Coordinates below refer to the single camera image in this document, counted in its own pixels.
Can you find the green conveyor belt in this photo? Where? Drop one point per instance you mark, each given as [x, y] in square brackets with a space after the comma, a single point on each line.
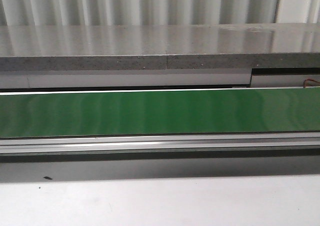
[159, 112]

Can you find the silver aluminium conveyor rail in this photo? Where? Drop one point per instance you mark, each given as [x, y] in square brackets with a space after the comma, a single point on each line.
[150, 142]

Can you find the grey stone counter slab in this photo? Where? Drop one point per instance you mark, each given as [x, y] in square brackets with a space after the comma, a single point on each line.
[159, 47]

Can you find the white pleated curtain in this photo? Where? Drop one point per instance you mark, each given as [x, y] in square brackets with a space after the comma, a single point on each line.
[157, 12]

